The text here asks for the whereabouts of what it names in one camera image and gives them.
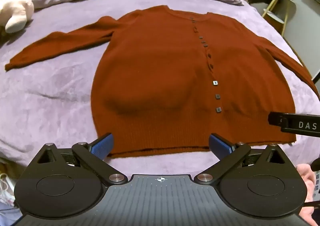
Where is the rust red buttoned cardigan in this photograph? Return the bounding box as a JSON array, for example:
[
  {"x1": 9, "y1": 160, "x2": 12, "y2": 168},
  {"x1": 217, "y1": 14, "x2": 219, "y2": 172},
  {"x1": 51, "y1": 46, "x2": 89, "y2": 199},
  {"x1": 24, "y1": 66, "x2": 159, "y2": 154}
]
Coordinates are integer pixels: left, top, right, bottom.
[{"x1": 4, "y1": 5, "x2": 320, "y2": 158}]

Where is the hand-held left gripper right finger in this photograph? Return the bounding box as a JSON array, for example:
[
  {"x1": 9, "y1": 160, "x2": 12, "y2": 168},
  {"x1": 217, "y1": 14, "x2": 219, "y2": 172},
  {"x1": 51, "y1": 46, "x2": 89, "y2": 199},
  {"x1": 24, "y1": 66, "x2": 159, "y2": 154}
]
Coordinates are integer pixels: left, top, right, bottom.
[{"x1": 194, "y1": 133, "x2": 297, "y2": 186}]

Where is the gold frame side table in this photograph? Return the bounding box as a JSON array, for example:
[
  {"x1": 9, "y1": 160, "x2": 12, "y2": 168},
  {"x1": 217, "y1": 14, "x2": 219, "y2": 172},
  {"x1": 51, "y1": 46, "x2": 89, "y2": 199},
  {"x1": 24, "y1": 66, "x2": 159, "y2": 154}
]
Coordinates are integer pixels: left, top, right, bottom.
[{"x1": 262, "y1": 0, "x2": 297, "y2": 37}]

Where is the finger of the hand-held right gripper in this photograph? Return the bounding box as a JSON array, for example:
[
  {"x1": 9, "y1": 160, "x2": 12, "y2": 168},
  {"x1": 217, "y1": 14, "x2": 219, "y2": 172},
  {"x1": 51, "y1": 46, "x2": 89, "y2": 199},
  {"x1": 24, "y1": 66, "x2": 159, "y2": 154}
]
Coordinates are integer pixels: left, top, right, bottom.
[{"x1": 268, "y1": 112, "x2": 285, "y2": 127}]

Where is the white plush toy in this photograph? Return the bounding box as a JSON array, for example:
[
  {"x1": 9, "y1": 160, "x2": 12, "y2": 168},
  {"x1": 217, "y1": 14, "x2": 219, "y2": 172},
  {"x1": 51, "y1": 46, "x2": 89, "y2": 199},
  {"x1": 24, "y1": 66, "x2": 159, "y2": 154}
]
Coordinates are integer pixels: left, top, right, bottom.
[{"x1": 0, "y1": 0, "x2": 34, "y2": 34}]

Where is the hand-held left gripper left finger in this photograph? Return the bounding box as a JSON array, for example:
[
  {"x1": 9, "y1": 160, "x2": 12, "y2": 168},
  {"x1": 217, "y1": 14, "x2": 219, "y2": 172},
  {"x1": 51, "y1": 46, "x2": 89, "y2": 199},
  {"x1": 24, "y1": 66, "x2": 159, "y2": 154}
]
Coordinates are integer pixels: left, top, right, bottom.
[{"x1": 27, "y1": 133, "x2": 128, "y2": 186}]

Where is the white bag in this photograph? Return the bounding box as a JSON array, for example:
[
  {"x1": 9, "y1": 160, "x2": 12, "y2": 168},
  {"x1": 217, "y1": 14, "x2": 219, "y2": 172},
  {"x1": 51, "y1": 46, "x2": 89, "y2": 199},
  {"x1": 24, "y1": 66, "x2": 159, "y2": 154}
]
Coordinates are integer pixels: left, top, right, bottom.
[{"x1": 0, "y1": 158, "x2": 23, "y2": 208}]

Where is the pink cloth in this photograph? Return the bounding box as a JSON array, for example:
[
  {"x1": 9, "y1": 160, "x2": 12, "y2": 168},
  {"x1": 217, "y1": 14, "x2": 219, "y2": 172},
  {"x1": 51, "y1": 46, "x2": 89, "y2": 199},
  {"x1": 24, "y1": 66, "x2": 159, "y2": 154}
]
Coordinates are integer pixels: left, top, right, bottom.
[{"x1": 296, "y1": 163, "x2": 317, "y2": 225}]

